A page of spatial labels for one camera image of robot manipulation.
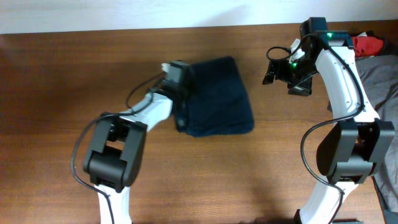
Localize navy blue shorts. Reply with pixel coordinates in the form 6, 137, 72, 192
174, 56, 254, 137

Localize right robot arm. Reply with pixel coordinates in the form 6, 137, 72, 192
263, 17, 395, 224

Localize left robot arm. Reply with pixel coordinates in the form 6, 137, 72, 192
83, 60, 193, 223

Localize red garment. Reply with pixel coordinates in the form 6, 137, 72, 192
352, 36, 384, 57

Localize grey garment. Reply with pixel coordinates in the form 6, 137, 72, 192
356, 54, 398, 214

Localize dark teal garment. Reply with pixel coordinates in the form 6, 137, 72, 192
352, 31, 397, 113

